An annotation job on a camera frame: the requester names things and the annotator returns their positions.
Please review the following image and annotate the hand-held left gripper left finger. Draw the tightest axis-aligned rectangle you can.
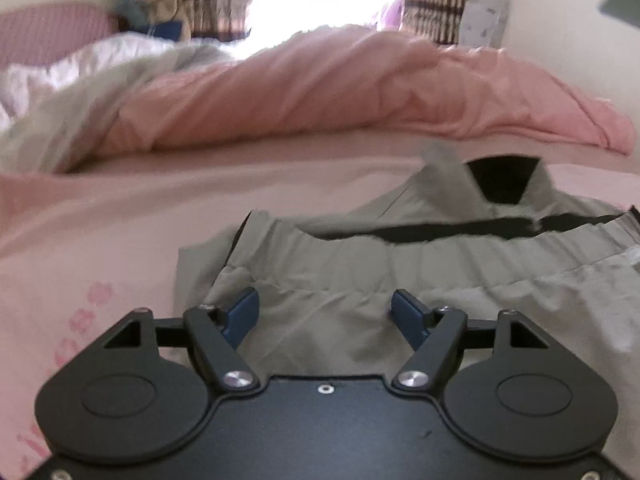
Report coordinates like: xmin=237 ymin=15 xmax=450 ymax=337
xmin=102 ymin=287 xmax=262 ymax=392

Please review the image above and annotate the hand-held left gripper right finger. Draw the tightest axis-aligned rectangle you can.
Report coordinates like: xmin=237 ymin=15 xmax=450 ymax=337
xmin=390 ymin=288 xmax=552 ymax=392

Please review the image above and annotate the grey and black jacket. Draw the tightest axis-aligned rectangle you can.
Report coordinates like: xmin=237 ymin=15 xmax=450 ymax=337
xmin=175 ymin=142 xmax=640 ymax=377

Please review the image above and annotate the pink printed bed sheet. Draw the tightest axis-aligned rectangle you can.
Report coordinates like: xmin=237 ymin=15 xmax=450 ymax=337
xmin=0 ymin=127 xmax=640 ymax=466

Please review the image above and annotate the pink blanket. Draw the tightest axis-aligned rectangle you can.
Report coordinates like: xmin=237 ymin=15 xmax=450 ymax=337
xmin=100 ymin=25 xmax=640 ymax=156

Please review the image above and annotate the white quilt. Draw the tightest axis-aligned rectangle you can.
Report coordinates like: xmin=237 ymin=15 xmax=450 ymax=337
xmin=0 ymin=32 xmax=238 ymax=174

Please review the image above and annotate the pink soft object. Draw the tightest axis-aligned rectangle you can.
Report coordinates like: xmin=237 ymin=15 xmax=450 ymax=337
xmin=377 ymin=0 xmax=406 ymax=32

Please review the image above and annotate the pink quilted headboard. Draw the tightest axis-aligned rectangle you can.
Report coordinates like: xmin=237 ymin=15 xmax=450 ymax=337
xmin=0 ymin=2 xmax=120 ymax=69

